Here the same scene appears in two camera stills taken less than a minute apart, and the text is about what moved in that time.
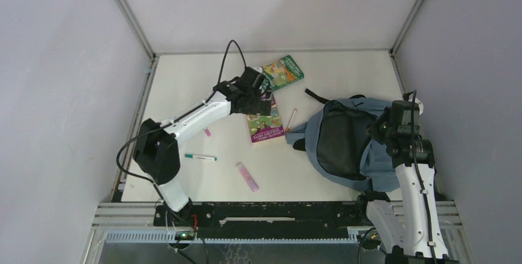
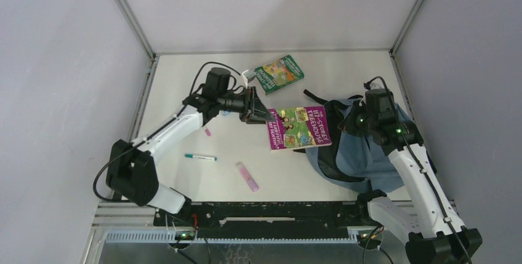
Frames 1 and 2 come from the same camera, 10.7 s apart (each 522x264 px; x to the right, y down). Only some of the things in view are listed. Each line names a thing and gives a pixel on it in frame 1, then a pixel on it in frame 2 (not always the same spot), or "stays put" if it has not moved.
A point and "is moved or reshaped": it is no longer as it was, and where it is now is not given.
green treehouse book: [281, 72] stays put
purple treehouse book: [265, 127] is moved or reshaped
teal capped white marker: [204, 157] stays put
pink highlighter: [250, 180] stays put
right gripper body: [381, 128] → [358, 122]
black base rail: [266, 221] stays put
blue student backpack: [335, 134] is moved or reshaped
